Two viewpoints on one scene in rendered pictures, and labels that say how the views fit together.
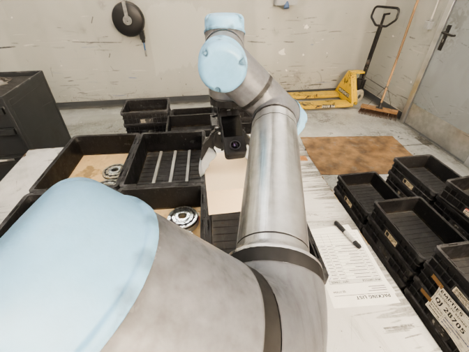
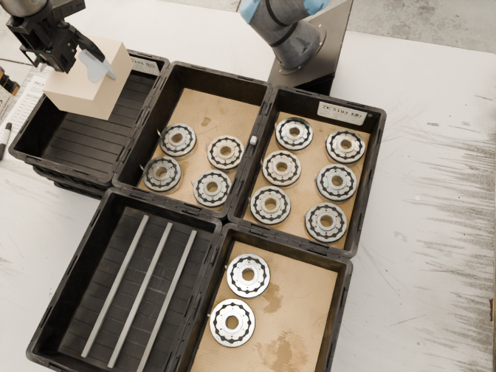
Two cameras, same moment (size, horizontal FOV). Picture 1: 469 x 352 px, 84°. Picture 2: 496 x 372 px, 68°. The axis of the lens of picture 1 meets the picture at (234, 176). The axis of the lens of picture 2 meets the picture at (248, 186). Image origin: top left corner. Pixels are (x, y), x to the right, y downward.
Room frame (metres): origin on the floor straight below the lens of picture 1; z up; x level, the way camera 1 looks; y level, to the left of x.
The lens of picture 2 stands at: (0.88, 0.58, 1.73)
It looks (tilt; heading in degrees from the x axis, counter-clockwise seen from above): 67 degrees down; 210
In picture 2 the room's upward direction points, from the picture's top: 7 degrees counter-clockwise
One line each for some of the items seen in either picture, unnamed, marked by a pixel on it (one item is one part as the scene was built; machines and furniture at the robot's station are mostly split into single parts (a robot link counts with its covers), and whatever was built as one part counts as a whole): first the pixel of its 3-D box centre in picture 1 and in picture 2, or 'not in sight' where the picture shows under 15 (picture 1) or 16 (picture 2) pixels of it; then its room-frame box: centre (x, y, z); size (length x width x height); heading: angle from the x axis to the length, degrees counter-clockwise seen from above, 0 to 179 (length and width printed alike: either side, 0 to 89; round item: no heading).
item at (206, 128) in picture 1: (195, 146); not in sight; (1.90, 0.33, 0.37); 0.40 x 0.30 x 0.45; 98
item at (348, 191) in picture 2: not in sight; (336, 181); (0.47, 0.61, 0.86); 0.10 x 0.10 x 0.01
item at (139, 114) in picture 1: (151, 128); not in sight; (2.24, 0.79, 0.37); 0.40 x 0.30 x 0.45; 99
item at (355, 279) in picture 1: (345, 261); (36, 118); (0.55, -0.40, 0.70); 0.33 x 0.23 x 0.01; 8
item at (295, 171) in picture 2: not in sight; (281, 167); (0.48, 0.46, 0.86); 0.10 x 0.10 x 0.01
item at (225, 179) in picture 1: (228, 180); (90, 76); (0.53, 0.01, 1.08); 0.16 x 0.12 x 0.07; 8
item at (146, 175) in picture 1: (170, 166); (138, 288); (0.90, 0.27, 0.87); 0.40 x 0.30 x 0.11; 5
